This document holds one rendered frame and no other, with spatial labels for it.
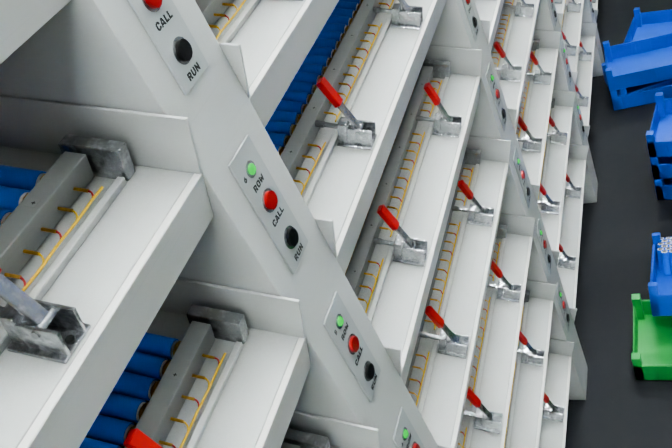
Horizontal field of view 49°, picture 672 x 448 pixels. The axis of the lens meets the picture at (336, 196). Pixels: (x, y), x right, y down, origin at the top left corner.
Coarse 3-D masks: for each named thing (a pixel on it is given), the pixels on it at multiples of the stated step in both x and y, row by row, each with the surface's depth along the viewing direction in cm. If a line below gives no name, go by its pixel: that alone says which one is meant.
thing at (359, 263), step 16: (432, 80) 121; (416, 96) 116; (416, 112) 113; (400, 128) 111; (400, 144) 108; (400, 160) 105; (384, 176) 103; (384, 192) 100; (400, 208) 100; (368, 224) 96; (368, 240) 94; (352, 256) 92; (368, 256) 93; (352, 272) 90; (352, 288) 88; (368, 304) 88
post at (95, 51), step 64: (192, 0) 55; (0, 64) 52; (64, 64) 51; (128, 64) 49; (192, 128) 54; (256, 128) 61; (192, 256) 61; (256, 256) 59; (320, 256) 68; (320, 320) 67; (320, 384) 69; (384, 384) 78
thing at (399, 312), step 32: (448, 64) 122; (480, 64) 122; (448, 96) 120; (416, 128) 114; (416, 160) 109; (448, 160) 108; (416, 192) 103; (448, 192) 103; (384, 224) 99; (416, 224) 99; (384, 256) 95; (384, 288) 91; (416, 288) 91; (384, 320) 87; (416, 320) 88
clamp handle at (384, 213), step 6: (378, 210) 90; (384, 210) 90; (384, 216) 90; (390, 216) 91; (390, 222) 91; (396, 222) 92; (396, 228) 91; (402, 234) 92; (408, 240) 93; (402, 246) 94; (408, 246) 93
